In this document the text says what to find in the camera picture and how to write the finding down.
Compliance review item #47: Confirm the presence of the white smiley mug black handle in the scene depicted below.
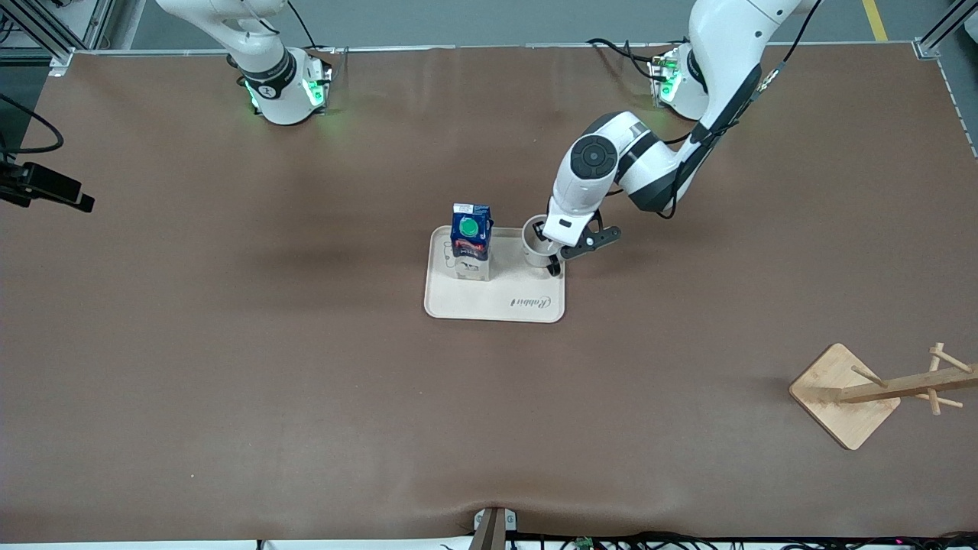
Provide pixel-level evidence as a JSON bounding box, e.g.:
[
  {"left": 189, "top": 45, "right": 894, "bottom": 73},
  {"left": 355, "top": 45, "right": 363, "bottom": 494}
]
[{"left": 521, "top": 215, "right": 567, "bottom": 278}]

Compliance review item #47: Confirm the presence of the blue milk carton green cap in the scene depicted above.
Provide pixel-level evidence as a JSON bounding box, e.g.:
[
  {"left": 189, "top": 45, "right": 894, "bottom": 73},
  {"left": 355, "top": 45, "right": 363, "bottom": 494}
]
[{"left": 449, "top": 202, "right": 494, "bottom": 283}]

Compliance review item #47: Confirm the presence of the beige tray with bear print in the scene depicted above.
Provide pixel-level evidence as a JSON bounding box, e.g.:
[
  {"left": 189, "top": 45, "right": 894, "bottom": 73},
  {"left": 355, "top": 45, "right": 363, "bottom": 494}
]
[{"left": 424, "top": 225, "right": 566, "bottom": 324}]

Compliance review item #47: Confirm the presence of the brown table mat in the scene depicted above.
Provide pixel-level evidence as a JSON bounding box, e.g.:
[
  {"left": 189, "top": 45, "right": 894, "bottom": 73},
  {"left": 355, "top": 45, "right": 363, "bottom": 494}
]
[{"left": 0, "top": 44, "right": 978, "bottom": 545}]

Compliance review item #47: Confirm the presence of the wooden mug rack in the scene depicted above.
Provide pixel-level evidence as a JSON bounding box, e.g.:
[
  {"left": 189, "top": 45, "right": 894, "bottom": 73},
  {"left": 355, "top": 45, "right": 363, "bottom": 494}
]
[{"left": 789, "top": 342, "right": 978, "bottom": 451}]

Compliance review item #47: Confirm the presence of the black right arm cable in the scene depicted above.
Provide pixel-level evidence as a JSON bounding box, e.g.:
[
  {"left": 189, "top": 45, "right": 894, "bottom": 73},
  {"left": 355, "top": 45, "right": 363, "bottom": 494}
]
[{"left": 0, "top": 93, "right": 65, "bottom": 154}]

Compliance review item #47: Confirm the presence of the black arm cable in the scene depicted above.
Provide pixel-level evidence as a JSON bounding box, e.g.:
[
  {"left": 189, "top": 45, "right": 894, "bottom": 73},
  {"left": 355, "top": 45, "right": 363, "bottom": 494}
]
[
  {"left": 0, "top": 93, "right": 65, "bottom": 154},
  {"left": 656, "top": 0, "right": 823, "bottom": 220}
]

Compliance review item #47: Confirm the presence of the aluminium frame post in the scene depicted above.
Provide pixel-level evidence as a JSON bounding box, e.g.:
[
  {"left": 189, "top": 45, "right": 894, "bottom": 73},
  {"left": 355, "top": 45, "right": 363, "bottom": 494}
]
[
  {"left": 0, "top": 0, "right": 117, "bottom": 74},
  {"left": 912, "top": 0, "right": 978, "bottom": 60}
]

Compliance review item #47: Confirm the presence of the black left base cable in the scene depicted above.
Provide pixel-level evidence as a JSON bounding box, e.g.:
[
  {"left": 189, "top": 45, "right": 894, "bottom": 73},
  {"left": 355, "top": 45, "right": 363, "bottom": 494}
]
[{"left": 586, "top": 37, "right": 675, "bottom": 82}]

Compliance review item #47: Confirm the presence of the black base cable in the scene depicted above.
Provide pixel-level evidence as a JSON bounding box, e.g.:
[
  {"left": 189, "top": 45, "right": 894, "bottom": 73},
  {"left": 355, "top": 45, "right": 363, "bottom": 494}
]
[
  {"left": 286, "top": 0, "right": 342, "bottom": 56},
  {"left": 586, "top": 37, "right": 675, "bottom": 82}
]

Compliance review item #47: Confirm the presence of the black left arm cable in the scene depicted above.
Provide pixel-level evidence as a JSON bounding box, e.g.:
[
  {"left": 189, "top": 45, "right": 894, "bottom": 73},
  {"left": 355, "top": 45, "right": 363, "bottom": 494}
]
[{"left": 656, "top": 0, "right": 823, "bottom": 220}]

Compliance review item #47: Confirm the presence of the black right base cable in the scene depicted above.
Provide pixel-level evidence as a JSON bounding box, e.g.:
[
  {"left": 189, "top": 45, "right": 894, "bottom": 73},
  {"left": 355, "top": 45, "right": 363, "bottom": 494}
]
[{"left": 286, "top": 0, "right": 342, "bottom": 56}]

